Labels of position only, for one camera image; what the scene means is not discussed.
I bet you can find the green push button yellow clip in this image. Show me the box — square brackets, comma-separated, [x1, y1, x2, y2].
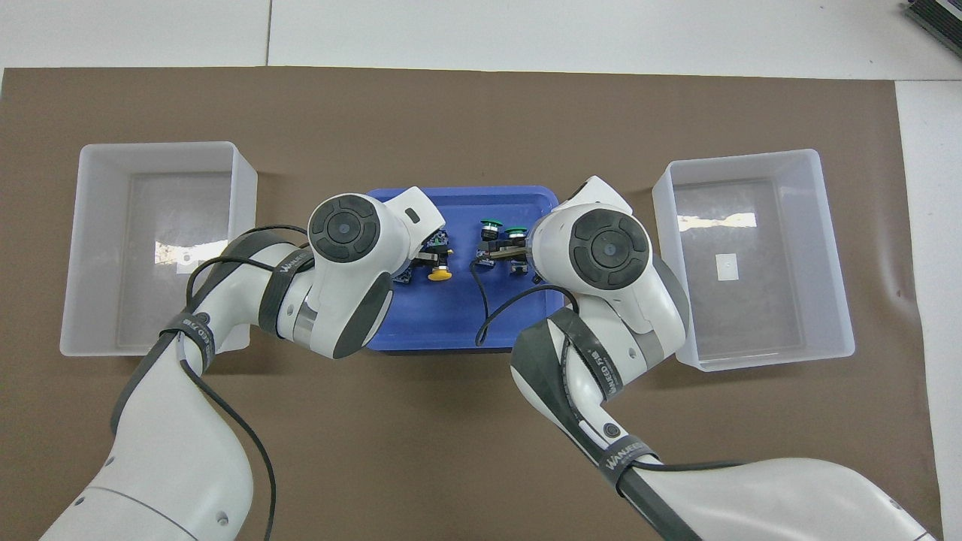
[503, 226, 529, 276]

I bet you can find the green push button switch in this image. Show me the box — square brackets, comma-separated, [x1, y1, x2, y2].
[472, 219, 503, 270]

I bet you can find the blue plastic tray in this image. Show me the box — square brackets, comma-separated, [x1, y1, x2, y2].
[361, 186, 566, 352]

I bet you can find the brown table mat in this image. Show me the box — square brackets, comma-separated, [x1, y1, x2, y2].
[0, 66, 944, 541]

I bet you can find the translucent white plastic box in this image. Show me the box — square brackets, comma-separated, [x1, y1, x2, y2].
[651, 148, 856, 373]
[59, 141, 259, 358]

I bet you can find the black finned device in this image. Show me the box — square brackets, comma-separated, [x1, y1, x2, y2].
[902, 0, 962, 38]

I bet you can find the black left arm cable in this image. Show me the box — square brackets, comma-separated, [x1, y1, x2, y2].
[185, 224, 313, 541]

